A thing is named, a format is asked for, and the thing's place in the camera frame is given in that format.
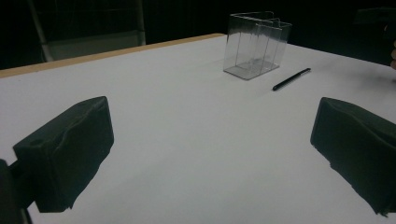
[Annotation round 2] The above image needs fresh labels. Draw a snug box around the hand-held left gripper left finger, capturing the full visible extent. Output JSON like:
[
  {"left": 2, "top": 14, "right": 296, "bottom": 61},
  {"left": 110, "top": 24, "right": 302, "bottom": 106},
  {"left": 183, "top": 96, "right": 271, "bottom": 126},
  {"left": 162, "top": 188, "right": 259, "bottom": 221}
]
[{"left": 12, "top": 95, "right": 115, "bottom": 214}]

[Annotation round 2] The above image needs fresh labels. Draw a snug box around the white metal stand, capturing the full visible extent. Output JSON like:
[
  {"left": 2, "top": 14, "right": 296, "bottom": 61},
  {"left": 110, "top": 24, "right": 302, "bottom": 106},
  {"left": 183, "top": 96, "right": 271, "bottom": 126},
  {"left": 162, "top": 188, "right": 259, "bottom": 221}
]
[{"left": 27, "top": 0, "right": 147, "bottom": 63}]

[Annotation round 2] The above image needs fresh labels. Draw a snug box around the clear plastic organizer box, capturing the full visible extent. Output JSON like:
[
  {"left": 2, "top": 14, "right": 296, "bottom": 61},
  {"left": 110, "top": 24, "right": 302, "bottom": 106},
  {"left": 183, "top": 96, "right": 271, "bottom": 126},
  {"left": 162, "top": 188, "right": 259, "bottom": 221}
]
[{"left": 222, "top": 11, "right": 293, "bottom": 81}]

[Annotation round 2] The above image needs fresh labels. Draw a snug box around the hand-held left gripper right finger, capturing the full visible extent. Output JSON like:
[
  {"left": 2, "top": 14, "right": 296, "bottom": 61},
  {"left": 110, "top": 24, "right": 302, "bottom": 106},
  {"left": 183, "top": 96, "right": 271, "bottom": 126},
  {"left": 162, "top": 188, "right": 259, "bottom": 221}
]
[{"left": 309, "top": 96, "right": 396, "bottom": 217}]

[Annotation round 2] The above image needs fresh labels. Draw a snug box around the black pen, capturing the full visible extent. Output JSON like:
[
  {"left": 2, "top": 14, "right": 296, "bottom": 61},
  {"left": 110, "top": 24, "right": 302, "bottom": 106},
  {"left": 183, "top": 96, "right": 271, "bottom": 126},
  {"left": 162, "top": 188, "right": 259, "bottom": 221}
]
[{"left": 272, "top": 67, "right": 312, "bottom": 92}]

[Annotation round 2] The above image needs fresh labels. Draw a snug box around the white table mat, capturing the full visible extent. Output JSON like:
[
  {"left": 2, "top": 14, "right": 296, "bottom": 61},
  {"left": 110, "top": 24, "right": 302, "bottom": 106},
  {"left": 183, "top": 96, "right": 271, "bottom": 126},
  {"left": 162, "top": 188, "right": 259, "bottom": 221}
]
[{"left": 0, "top": 35, "right": 396, "bottom": 224}]

